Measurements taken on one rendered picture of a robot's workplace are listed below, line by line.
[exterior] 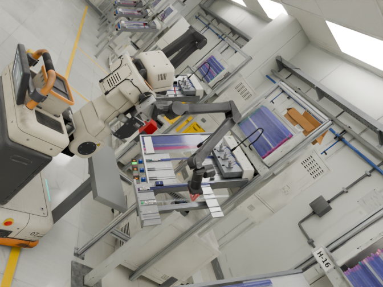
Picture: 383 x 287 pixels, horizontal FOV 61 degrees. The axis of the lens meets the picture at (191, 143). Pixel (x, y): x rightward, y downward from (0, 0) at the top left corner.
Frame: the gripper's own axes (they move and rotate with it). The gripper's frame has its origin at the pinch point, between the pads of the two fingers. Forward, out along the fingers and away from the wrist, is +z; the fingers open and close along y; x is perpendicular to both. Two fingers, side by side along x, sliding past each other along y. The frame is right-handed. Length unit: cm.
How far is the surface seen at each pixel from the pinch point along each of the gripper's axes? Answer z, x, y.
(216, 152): 12, -38, 61
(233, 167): 11, -44, 41
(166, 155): 21, -1, 71
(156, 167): 21, 9, 56
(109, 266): 62, 44, 8
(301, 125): -6, -113, 72
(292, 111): -7, -116, 93
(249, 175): 13, -53, 33
